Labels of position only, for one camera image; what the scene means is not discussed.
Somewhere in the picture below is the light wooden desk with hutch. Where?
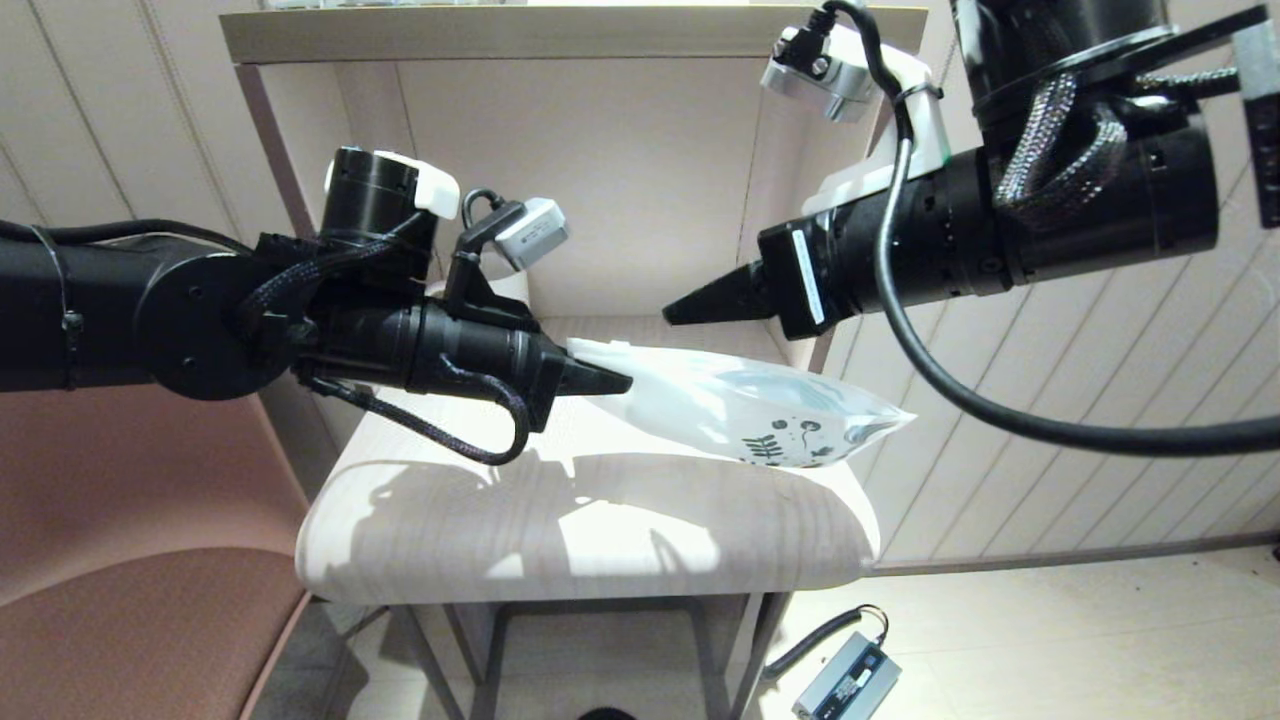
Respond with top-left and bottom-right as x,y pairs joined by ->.
220,5 -> 927,720

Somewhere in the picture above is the grey power adapter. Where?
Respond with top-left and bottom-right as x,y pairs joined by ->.
792,632 -> 901,720

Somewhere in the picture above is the black corrugated floor cable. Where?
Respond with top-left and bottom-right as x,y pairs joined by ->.
762,605 -> 891,683

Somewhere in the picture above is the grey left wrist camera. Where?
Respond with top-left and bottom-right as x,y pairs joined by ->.
495,197 -> 569,273

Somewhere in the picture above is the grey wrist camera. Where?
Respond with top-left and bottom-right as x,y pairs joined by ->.
495,197 -> 569,273
760,22 -> 886,125

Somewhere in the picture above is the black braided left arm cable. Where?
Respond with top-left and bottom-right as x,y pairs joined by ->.
295,370 -> 531,467

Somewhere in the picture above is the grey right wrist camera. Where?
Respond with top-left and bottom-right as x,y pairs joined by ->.
760,22 -> 886,125

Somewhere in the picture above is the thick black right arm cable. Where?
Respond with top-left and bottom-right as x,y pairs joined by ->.
820,0 -> 1280,459

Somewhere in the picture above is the white floral zip pouch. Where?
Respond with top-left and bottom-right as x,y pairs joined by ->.
567,337 -> 918,470

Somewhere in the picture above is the brown upholstered chair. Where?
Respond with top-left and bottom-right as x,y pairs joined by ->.
0,385 -> 313,720

